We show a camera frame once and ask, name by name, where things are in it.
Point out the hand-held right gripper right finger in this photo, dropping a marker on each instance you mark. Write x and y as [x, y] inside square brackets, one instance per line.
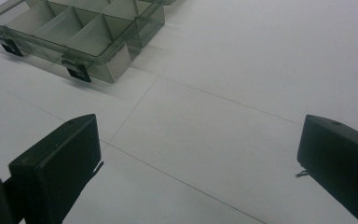
[338, 158]

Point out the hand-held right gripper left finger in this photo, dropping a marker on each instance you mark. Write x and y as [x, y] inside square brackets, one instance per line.
[56, 168]

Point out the clear compartment organizer box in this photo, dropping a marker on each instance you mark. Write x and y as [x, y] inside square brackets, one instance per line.
[80, 29]

